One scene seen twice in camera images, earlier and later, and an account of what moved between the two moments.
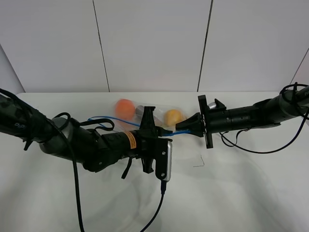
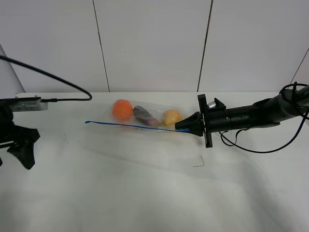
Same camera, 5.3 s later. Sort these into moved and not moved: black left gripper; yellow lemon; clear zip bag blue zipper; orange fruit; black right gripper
Moved: black left gripper; clear zip bag blue zipper
Not moved: black right gripper; orange fruit; yellow lemon
